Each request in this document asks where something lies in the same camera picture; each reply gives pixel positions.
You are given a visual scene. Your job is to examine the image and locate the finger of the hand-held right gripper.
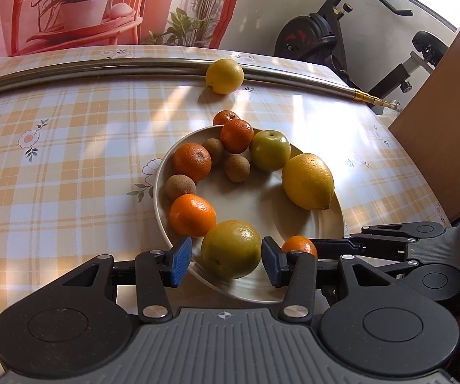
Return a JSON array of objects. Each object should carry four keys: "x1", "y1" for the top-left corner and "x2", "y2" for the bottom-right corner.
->
[
  {"x1": 342, "y1": 223, "x2": 415, "y2": 249},
  {"x1": 309, "y1": 238, "x2": 420, "y2": 276}
]

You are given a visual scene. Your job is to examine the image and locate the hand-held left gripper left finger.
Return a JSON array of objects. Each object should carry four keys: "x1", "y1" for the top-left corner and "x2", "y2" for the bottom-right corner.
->
[{"x1": 58, "y1": 236, "x2": 193, "y2": 324}]

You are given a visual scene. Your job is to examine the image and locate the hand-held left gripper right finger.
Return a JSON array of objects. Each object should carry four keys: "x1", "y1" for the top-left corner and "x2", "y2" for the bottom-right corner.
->
[{"x1": 262, "y1": 236, "x2": 396, "y2": 324}]

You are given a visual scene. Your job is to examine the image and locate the orange tangerine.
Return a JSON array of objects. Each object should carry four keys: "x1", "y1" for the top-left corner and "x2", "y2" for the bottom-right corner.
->
[
  {"x1": 169, "y1": 194, "x2": 218, "y2": 238},
  {"x1": 219, "y1": 119, "x2": 255, "y2": 155},
  {"x1": 173, "y1": 143, "x2": 212, "y2": 182},
  {"x1": 281, "y1": 235, "x2": 318, "y2": 259},
  {"x1": 213, "y1": 109, "x2": 240, "y2": 126}
]

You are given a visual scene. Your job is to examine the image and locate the yellow-green citrus fruit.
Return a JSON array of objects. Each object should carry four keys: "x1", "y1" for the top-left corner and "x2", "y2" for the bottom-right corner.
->
[{"x1": 201, "y1": 220, "x2": 262, "y2": 281}]

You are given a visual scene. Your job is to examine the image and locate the white round plate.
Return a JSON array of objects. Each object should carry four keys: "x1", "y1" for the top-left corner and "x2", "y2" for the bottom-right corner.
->
[{"x1": 153, "y1": 125, "x2": 346, "y2": 304}]

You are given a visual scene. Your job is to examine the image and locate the small brown round fruit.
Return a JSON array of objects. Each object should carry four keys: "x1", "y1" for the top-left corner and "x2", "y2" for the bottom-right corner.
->
[
  {"x1": 224, "y1": 154, "x2": 252, "y2": 183},
  {"x1": 165, "y1": 174, "x2": 197, "y2": 201},
  {"x1": 202, "y1": 138, "x2": 226, "y2": 165}
]

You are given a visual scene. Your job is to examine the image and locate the oval yellow lemon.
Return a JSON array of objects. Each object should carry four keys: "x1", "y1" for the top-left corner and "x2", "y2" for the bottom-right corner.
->
[{"x1": 281, "y1": 153, "x2": 335, "y2": 211}]

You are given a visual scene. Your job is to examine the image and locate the small green apple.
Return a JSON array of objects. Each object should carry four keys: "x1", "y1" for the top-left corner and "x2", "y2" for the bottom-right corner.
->
[{"x1": 249, "y1": 130, "x2": 292, "y2": 172}]

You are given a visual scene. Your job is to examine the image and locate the brown wooden board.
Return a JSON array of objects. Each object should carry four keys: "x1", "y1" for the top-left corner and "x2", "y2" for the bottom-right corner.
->
[{"x1": 387, "y1": 0, "x2": 460, "y2": 225}]

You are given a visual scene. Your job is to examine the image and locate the yellow plaid tablecloth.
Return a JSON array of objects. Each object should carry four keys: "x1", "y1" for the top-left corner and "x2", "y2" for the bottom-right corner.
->
[{"x1": 0, "y1": 45, "x2": 454, "y2": 369}]

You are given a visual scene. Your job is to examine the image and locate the round yellow citrus fruit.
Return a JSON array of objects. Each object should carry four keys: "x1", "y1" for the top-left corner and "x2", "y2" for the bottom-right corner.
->
[{"x1": 205, "y1": 58, "x2": 245, "y2": 96}]

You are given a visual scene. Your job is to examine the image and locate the black exercise bike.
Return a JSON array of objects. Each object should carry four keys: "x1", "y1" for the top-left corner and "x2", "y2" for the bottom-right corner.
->
[{"x1": 274, "y1": 0, "x2": 450, "y2": 105}]

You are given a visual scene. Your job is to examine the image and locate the telescopic metal pole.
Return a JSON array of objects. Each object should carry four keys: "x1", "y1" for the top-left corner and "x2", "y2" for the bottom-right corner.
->
[{"x1": 0, "y1": 58, "x2": 402, "y2": 109}]

